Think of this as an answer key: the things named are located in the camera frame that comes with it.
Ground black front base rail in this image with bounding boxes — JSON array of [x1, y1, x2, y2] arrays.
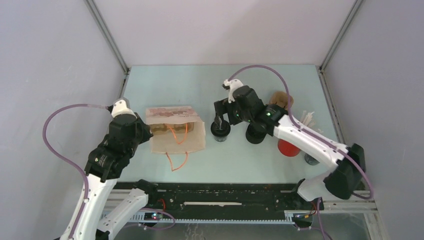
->
[[112, 181, 332, 222]]

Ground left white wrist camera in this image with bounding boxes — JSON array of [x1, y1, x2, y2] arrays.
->
[[106, 97, 136, 118]]

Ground dark takeout coffee cup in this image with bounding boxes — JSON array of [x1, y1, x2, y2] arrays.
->
[[213, 134, 228, 143]]

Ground black coffee cup lid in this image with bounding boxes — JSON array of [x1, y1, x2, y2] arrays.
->
[[210, 120, 231, 137]]

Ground aluminium frame rail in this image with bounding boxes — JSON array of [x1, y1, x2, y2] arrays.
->
[[82, 0, 131, 75]]

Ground paper bag orange handles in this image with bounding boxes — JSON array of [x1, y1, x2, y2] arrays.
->
[[145, 105, 206, 172]]

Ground red straw holder cup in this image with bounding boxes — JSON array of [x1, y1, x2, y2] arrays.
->
[[277, 139, 301, 157]]

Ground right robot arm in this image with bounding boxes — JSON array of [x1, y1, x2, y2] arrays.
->
[[211, 85, 365, 209]]

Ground brown pulp cup carrier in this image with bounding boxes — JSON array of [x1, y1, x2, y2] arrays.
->
[[268, 91, 294, 110]]

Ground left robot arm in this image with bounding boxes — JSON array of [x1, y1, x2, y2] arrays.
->
[[60, 113, 158, 240]]

